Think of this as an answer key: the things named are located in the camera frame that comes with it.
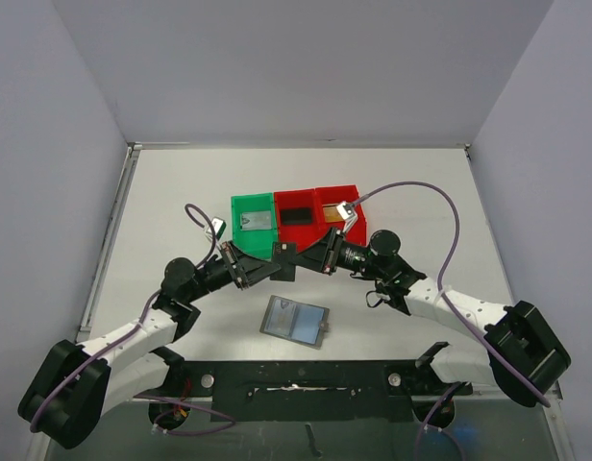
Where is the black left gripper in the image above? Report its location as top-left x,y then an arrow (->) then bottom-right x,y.
185,240 -> 281,303

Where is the black credit card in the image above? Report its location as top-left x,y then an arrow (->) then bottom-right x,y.
270,242 -> 297,282

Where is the grey card holder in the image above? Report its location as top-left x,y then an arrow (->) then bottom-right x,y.
259,295 -> 330,350

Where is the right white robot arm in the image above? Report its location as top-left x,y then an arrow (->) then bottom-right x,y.
290,229 -> 571,407

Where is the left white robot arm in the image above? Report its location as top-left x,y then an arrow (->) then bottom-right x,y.
17,242 -> 281,449

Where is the gold credit card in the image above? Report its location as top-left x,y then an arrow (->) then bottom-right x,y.
322,204 -> 347,224

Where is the black card in bin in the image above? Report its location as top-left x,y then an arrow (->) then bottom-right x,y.
280,207 -> 313,226

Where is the silver VIP card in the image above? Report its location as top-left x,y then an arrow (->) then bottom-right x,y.
239,210 -> 273,231

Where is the middle red plastic bin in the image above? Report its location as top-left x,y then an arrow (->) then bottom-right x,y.
274,188 -> 322,251

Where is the red plastic bin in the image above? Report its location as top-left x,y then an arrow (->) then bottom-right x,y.
316,184 -> 367,246
274,188 -> 322,251

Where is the green plastic bin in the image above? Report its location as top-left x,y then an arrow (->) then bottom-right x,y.
231,193 -> 278,259

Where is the right red plastic bin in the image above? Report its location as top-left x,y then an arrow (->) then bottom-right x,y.
316,184 -> 367,246

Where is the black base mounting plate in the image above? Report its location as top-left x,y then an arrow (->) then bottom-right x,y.
147,348 -> 451,423

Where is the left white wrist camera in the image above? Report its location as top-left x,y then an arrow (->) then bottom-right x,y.
205,217 -> 227,242

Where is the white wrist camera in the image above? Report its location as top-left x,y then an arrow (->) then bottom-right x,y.
205,217 -> 227,242
335,201 -> 358,234

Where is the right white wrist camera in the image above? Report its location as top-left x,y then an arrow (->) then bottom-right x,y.
335,201 -> 358,234

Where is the aluminium table edge rail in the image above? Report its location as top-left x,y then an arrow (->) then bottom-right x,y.
76,142 -> 193,342

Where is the front aluminium frame rail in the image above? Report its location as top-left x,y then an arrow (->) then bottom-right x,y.
26,391 -> 576,460

